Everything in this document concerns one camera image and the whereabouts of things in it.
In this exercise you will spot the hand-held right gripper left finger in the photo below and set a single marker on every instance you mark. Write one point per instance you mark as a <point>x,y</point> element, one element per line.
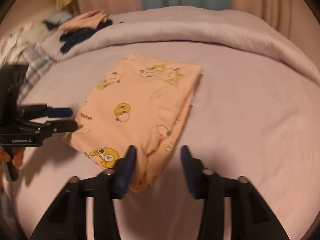
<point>127,170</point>

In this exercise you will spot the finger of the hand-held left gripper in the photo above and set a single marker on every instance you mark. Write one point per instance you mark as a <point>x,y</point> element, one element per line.
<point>60,112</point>
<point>62,126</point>

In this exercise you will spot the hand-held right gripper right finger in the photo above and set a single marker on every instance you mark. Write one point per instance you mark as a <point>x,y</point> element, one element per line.
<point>190,172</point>

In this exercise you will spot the peach cartoon-print shirt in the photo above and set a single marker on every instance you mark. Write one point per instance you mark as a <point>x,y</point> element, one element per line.
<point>140,100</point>

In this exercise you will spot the person's left hand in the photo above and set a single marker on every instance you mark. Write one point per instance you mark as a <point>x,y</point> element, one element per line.
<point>18,156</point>

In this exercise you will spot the plaid blanket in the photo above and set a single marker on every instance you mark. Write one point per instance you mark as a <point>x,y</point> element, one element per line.
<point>37,60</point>

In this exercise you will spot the white crumpled cloth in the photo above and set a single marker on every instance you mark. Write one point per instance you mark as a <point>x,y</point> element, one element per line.
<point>12,41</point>

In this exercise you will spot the lilac bed sheet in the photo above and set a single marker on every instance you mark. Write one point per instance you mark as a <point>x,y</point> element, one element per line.
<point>250,130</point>

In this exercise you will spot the folded navy garment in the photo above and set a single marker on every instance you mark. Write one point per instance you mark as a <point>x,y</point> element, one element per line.
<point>77,38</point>

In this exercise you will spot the folded plain peach garment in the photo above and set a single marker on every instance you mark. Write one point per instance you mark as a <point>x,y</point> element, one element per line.
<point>85,21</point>

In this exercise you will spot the grey quilt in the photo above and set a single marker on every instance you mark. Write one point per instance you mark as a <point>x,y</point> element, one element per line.
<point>200,27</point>

